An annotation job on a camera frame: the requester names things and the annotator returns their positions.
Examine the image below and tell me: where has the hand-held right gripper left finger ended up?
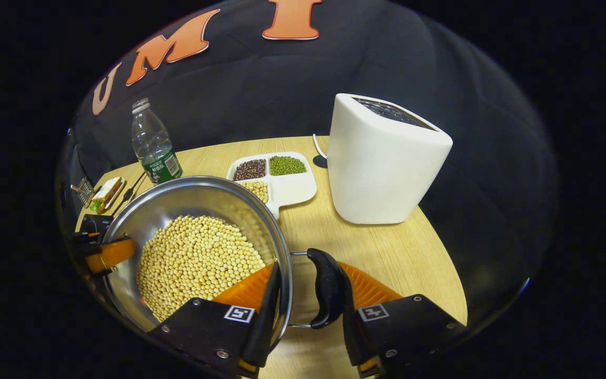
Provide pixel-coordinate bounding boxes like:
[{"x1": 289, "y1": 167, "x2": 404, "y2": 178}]
[{"x1": 148, "y1": 262, "x2": 282, "y2": 377}]

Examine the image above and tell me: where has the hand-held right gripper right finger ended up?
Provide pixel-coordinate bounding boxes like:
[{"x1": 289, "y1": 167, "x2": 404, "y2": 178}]
[{"x1": 337, "y1": 262, "x2": 467, "y2": 377}]

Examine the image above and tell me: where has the black induction cooktop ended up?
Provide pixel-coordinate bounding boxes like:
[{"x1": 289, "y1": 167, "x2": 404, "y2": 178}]
[{"x1": 77, "y1": 213, "x2": 115, "y2": 243}]

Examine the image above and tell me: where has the pile of yellow soybeans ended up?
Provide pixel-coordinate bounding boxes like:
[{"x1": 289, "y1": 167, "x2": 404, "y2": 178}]
[{"x1": 136, "y1": 215, "x2": 267, "y2": 323}]

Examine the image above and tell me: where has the steel pot with black handles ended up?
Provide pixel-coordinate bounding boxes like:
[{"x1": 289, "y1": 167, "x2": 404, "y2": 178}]
[{"x1": 102, "y1": 175, "x2": 346, "y2": 343}]

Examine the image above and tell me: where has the sandwich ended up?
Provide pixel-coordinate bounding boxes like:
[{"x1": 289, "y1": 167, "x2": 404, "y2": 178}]
[{"x1": 90, "y1": 177, "x2": 125, "y2": 213}]

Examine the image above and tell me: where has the clear plastic water bottle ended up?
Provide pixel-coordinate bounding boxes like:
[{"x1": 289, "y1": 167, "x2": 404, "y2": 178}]
[{"x1": 131, "y1": 97, "x2": 183, "y2": 185}]

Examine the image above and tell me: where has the white divided bean tray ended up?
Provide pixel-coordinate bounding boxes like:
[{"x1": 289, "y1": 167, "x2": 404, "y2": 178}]
[{"x1": 227, "y1": 152, "x2": 318, "y2": 220}]

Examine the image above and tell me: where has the white toaster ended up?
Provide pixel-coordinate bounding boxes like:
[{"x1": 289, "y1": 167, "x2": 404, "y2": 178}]
[{"x1": 327, "y1": 93, "x2": 453, "y2": 225}]

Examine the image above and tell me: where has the black cooktop cable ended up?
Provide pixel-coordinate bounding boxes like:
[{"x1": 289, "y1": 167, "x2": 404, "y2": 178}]
[{"x1": 113, "y1": 171, "x2": 147, "y2": 216}]

